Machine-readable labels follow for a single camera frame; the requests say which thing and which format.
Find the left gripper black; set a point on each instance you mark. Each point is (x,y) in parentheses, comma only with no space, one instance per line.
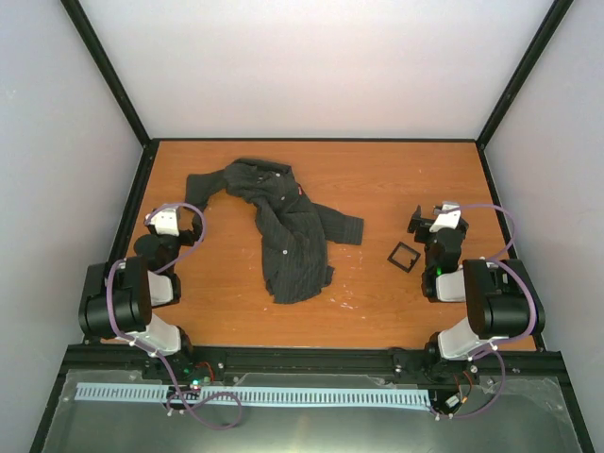
(188,238)

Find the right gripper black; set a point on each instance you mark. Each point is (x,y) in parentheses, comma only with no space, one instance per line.
(421,223)

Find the dark pinstriped shirt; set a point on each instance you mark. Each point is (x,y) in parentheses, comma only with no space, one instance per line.
(294,230)

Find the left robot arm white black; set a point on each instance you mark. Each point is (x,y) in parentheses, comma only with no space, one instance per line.
(118,299)

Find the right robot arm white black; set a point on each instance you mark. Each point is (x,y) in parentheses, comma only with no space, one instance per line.
(502,305)

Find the clear plastic sheet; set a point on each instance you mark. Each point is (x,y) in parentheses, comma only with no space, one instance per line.
(512,415)

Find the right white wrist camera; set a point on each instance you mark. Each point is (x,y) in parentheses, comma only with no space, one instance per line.
(447,215)

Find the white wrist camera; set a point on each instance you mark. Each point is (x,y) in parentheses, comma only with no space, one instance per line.
(447,215)
(165,222)

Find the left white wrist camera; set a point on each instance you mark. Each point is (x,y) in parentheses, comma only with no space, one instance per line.
(165,222)

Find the black square frame tray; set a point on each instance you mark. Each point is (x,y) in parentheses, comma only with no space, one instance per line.
(404,257)

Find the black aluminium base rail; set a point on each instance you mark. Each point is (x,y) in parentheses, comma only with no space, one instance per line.
(225,364)

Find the light blue slotted cable duct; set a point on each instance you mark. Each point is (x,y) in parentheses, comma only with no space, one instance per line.
(267,397)

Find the black enclosure frame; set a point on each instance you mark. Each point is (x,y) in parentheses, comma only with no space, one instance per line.
(548,26)

